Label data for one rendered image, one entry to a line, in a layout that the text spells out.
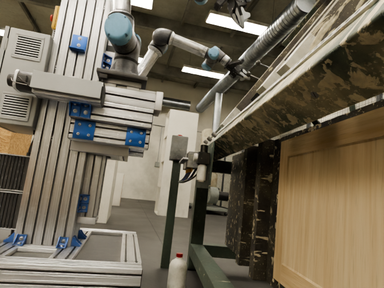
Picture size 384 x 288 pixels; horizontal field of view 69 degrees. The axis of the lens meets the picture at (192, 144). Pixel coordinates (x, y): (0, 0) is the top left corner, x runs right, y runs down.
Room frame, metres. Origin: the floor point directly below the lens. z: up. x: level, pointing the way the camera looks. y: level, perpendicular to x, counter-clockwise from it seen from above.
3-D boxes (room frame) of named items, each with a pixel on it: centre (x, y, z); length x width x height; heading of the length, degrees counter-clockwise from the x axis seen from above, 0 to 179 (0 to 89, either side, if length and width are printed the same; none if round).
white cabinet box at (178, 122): (5.71, 0.27, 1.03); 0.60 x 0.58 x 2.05; 12
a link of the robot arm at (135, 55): (1.29, 0.37, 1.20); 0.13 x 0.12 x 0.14; 179
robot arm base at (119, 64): (1.30, 0.37, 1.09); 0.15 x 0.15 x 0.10
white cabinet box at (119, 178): (6.52, 1.77, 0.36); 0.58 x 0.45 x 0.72; 102
